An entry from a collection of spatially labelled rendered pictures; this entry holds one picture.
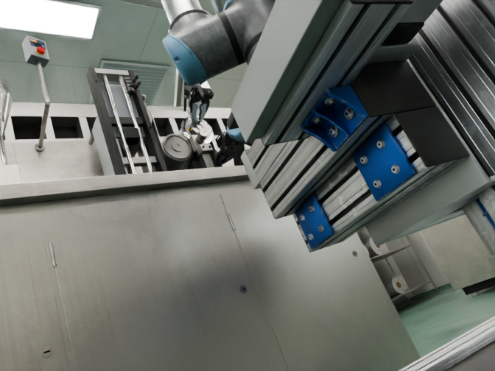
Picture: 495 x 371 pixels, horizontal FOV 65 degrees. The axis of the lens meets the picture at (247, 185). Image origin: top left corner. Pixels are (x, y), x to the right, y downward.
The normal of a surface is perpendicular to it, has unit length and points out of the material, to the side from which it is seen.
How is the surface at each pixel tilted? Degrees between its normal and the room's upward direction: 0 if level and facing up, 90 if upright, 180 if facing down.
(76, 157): 90
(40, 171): 90
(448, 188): 90
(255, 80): 90
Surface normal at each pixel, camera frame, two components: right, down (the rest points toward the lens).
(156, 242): 0.48, -0.49
